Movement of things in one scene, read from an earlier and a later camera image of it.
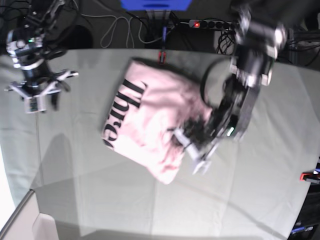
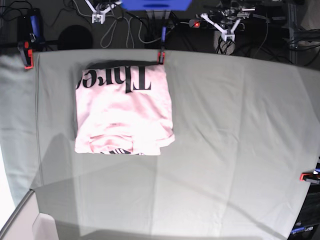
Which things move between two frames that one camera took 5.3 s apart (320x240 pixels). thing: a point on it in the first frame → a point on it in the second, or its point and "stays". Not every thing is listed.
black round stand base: x=80 y=38 stays
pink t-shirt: x=153 y=106 → x=122 y=107
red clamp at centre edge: x=164 y=57 stays
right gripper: x=202 y=132 → x=227 y=15
